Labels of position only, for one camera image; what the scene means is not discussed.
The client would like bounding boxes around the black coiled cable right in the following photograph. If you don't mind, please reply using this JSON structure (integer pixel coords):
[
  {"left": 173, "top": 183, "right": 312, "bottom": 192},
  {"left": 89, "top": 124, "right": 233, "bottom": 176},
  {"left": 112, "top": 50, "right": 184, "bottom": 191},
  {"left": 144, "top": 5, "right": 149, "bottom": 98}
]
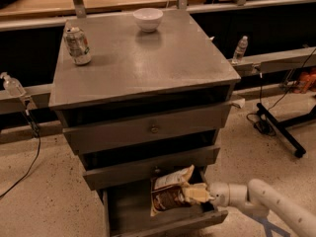
[{"left": 246, "top": 59, "right": 316, "bottom": 137}]

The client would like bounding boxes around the top grey drawer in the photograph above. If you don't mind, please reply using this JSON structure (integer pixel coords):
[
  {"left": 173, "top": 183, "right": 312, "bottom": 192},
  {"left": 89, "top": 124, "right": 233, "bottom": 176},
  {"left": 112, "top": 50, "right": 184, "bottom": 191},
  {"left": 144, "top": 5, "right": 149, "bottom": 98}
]
[{"left": 63, "top": 101, "right": 231, "bottom": 155}]

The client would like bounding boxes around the white ceramic bowl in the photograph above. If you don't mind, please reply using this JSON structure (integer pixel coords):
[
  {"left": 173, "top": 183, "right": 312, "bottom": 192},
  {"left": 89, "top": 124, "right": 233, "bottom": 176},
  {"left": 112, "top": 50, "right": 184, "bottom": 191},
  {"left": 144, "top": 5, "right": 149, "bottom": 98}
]
[{"left": 133, "top": 8, "right": 164, "bottom": 33}]

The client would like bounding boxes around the blue tape cross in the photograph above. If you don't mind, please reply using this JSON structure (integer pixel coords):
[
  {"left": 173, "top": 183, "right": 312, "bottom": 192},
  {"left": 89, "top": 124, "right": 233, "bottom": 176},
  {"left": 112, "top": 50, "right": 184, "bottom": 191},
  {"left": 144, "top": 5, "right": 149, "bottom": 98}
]
[{"left": 252, "top": 216, "right": 290, "bottom": 237}]

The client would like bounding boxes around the black stand base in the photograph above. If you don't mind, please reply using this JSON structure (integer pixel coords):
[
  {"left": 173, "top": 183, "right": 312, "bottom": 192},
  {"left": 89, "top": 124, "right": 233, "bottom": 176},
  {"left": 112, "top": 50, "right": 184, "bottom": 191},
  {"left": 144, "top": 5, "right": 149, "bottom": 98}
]
[{"left": 257, "top": 103, "right": 316, "bottom": 158}]

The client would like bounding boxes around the green white soda can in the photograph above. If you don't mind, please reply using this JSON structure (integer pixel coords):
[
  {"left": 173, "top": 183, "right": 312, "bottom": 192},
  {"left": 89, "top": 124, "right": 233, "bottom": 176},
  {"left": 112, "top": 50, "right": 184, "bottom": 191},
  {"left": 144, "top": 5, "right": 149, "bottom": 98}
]
[{"left": 63, "top": 27, "right": 92, "bottom": 65}]

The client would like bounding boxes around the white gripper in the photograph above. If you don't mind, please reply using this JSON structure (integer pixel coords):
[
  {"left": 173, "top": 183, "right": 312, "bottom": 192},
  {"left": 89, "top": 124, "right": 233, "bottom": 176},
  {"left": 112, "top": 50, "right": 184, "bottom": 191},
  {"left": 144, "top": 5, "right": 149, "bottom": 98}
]
[{"left": 183, "top": 182, "right": 230, "bottom": 207}]

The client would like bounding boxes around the middle grey drawer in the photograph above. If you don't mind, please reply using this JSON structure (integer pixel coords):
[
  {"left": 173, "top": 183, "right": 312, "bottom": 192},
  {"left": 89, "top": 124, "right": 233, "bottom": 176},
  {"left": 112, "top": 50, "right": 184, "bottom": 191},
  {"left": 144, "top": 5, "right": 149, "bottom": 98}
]
[{"left": 83, "top": 145, "right": 220, "bottom": 191}]

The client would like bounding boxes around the grey drawer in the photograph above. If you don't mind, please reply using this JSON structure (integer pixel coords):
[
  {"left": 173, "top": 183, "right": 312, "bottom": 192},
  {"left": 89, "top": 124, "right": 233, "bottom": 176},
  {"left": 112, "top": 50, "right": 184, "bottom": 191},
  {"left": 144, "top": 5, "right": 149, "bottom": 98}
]
[
  {"left": 104, "top": 167, "right": 227, "bottom": 237},
  {"left": 83, "top": 145, "right": 220, "bottom": 191},
  {"left": 63, "top": 101, "right": 231, "bottom": 155}
]

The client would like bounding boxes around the bottom grey drawer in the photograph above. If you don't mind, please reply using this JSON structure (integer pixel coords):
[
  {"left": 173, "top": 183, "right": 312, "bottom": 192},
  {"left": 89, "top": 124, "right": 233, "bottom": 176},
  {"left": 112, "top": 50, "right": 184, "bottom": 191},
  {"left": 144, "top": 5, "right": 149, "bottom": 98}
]
[{"left": 104, "top": 167, "right": 227, "bottom": 237}]

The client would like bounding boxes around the black floor cable left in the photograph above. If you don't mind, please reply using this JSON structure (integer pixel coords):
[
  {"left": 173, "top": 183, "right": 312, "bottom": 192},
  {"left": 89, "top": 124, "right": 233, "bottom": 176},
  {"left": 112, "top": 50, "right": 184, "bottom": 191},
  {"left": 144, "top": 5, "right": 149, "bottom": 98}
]
[{"left": 0, "top": 110, "right": 41, "bottom": 199}]

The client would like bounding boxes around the clear pump sanitizer bottle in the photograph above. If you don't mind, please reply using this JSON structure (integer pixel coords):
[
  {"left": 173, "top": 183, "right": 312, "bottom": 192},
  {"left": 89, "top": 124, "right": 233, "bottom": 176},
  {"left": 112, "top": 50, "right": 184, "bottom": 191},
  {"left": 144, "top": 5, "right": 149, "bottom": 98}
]
[{"left": 0, "top": 72, "right": 26, "bottom": 98}]

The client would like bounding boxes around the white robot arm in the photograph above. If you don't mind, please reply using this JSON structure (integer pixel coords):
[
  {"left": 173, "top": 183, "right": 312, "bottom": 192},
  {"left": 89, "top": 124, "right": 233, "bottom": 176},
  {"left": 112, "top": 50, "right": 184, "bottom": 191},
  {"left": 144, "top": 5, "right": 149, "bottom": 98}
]
[{"left": 183, "top": 179, "right": 316, "bottom": 237}]

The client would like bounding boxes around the brown chip bag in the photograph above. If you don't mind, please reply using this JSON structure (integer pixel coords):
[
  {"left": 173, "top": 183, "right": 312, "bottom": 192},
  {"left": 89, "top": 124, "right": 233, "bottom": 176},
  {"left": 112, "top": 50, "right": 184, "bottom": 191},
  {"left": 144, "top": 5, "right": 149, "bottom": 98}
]
[{"left": 150, "top": 165, "right": 195, "bottom": 216}]

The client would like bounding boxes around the clear water bottle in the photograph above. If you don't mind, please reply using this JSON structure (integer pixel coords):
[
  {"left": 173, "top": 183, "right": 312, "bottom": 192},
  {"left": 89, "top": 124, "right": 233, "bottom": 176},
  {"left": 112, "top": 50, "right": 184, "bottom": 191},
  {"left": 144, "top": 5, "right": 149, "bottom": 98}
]
[{"left": 232, "top": 36, "right": 248, "bottom": 64}]

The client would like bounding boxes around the orange object under rail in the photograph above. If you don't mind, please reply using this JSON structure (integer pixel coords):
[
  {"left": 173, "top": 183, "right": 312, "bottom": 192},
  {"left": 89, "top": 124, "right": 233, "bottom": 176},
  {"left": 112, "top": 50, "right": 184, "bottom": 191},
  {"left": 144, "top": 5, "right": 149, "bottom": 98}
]
[{"left": 293, "top": 67, "right": 316, "bottom": 94}]

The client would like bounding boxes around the grey metal rail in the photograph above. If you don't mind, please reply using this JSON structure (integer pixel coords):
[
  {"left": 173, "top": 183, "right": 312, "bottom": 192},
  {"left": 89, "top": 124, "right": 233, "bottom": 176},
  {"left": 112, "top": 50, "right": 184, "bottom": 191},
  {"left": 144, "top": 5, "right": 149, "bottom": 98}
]
[{"left": 0, "top": 47, "right": 316, "bottom": 115}]

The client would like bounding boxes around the grey drawer cabinet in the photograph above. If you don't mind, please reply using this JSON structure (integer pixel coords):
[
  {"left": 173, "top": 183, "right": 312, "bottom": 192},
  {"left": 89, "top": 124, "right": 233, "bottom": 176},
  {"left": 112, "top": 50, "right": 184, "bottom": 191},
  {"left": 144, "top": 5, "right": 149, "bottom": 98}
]
[{"left": 48, "top": 9, "right": 242, "bottom": 190}]

